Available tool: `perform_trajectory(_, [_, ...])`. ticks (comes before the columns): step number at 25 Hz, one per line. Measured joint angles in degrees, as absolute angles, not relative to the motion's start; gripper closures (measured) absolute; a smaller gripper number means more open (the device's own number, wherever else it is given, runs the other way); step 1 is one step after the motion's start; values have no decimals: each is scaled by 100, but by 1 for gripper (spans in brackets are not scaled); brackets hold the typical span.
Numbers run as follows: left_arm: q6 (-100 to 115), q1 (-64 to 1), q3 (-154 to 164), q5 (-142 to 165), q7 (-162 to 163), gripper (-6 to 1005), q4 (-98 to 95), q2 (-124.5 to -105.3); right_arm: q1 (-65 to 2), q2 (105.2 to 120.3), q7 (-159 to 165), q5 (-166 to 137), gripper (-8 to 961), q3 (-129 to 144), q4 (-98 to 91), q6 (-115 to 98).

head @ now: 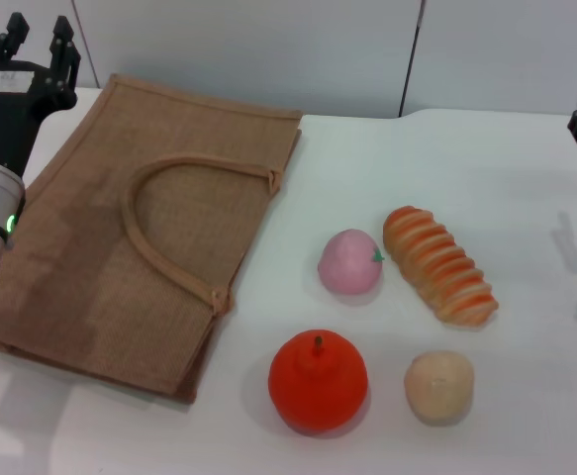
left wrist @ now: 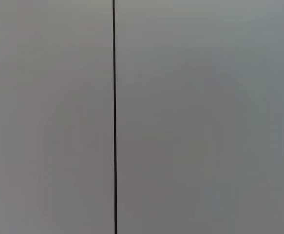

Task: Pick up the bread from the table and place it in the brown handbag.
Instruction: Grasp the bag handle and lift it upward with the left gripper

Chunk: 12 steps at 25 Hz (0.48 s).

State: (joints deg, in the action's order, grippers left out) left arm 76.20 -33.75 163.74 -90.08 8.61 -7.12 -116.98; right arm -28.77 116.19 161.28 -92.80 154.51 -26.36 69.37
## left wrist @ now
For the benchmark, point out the dark vertical wall seam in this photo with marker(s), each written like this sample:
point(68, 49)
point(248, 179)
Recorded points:
point(114, 117)

